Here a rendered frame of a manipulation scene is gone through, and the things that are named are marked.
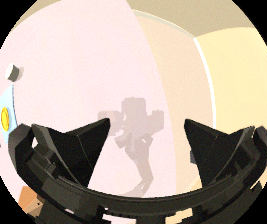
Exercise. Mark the light blue flat mat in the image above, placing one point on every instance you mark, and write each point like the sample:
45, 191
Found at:
6, 100

